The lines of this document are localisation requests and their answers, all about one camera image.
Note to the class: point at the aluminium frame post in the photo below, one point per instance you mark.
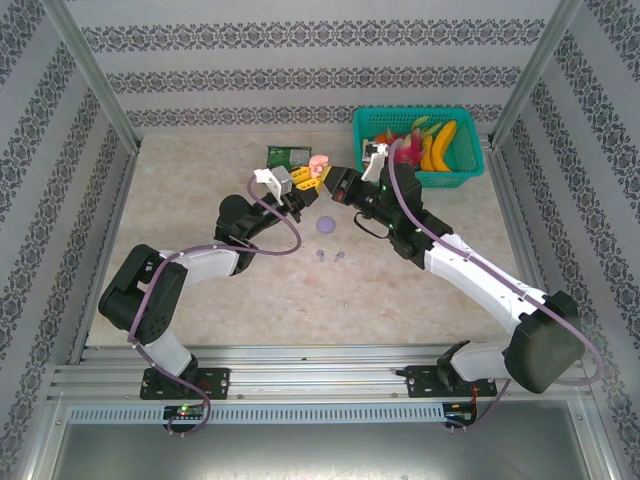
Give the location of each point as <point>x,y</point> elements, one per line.
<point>531,75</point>
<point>92,75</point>

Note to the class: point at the aluminium side rail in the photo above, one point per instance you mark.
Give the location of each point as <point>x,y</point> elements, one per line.
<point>102,255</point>
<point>530,250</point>

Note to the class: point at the small yellow banana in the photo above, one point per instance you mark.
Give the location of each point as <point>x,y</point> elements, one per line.
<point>427,157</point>

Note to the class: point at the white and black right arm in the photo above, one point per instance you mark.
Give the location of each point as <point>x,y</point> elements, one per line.
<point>540,350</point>

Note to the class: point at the pink dragon fruit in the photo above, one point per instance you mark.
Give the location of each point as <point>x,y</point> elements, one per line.
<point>412,150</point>

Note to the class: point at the teal plastic basket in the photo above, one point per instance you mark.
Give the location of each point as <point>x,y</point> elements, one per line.
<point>465,150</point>

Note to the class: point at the green snack bag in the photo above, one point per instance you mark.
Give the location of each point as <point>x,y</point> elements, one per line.
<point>285,155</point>

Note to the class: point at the orange papaya half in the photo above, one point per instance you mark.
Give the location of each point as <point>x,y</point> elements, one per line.
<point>380,136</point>

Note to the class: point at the large yellow banana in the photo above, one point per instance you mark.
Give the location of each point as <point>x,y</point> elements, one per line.
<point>442,145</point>

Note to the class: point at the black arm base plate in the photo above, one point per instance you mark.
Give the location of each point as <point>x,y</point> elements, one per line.
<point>420,380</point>
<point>215,382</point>

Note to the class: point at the grey metal panel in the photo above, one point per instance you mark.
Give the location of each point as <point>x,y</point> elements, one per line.
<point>320,455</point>

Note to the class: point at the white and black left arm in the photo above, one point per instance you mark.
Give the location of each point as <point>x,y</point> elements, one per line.
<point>145,305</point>

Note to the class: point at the small circuit board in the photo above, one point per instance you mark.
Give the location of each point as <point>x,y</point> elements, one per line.
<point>185,411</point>
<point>462,414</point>

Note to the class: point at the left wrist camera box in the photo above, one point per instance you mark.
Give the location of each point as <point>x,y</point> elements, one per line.
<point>275,180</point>

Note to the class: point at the purple earbud charging case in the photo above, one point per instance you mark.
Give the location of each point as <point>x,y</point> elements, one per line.
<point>326,224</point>

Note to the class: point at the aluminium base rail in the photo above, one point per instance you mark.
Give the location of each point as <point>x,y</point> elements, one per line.
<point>320,370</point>

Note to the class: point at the purple earbud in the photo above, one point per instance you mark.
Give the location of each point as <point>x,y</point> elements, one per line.
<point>339,256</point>
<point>321,255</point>

